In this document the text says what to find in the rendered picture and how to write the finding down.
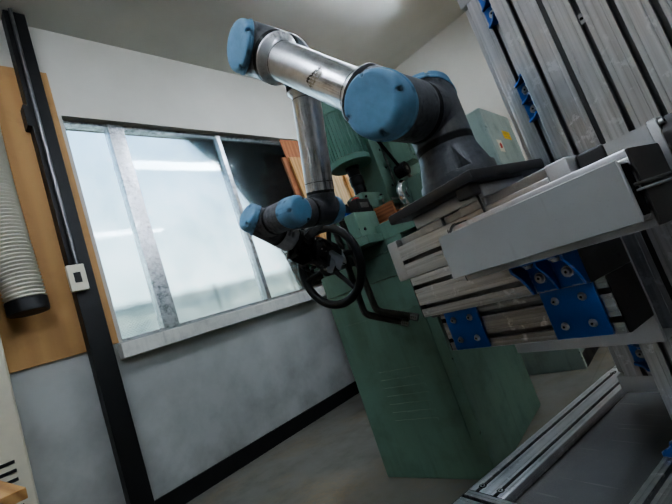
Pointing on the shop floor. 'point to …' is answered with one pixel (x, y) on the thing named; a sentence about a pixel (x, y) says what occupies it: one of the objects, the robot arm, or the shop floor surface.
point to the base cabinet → (434, 391)
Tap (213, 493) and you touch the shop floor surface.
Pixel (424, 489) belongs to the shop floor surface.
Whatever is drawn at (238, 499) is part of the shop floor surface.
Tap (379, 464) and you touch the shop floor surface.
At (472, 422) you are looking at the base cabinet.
